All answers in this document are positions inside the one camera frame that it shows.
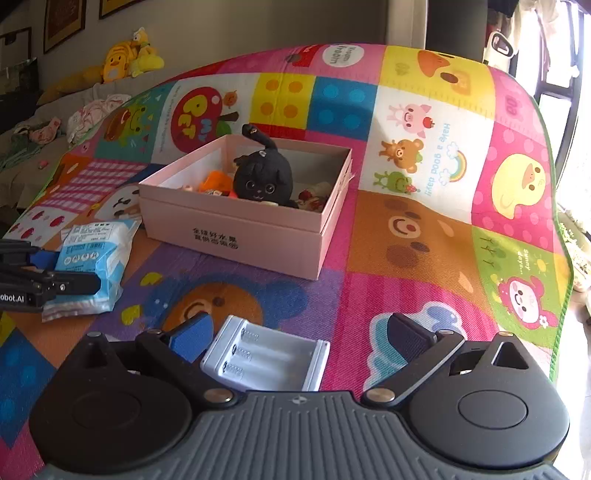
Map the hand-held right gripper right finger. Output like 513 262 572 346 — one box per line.
362 313 532 409

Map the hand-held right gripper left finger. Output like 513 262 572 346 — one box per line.
69 311 235 408

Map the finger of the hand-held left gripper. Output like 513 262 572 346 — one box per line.
0 270 102 300
0 240 60 271

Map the blue white tissue pack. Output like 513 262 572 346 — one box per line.
41 218 142 323

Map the white battery charger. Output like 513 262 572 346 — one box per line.
200 315 331 393

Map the pink cardboard box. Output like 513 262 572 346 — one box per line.
139 134 354 281

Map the orange plastic toy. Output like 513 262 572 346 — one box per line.
198 170 238 199

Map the red toy figure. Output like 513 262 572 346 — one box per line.
298 188 326 213

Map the black cat plush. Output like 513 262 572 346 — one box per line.
232 122 300 208

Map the colourful cartoon play mat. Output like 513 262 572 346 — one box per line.
0 43 576 480

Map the green cloth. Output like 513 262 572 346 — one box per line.
0 134 43 172

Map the small pink cloth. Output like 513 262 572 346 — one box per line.
30 117 66 145

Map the grey sofa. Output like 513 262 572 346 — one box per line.
0 69 178 208

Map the pink floral cloth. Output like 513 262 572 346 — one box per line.
68 93 133 144

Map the long yellow cushion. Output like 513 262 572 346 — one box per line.
37 65 105 105

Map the yellow duck plush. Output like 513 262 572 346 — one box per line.
102 41 136 84

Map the yellow-green plush toy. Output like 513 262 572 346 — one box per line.
129 28 166 77

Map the white chair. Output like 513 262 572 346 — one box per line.
483 31 516 59

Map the gold framed wall picture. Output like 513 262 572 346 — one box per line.
99 0 145 19
44 0 88 54

